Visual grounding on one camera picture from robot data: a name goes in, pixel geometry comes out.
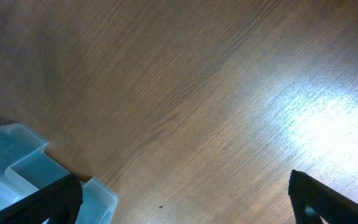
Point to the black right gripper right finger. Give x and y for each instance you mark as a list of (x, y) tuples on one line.
[(313, 202)]

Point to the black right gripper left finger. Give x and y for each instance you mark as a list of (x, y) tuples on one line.
[(57, 203)]

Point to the clear plastic storage bin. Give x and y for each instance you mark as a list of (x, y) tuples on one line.
[(25, 168)]

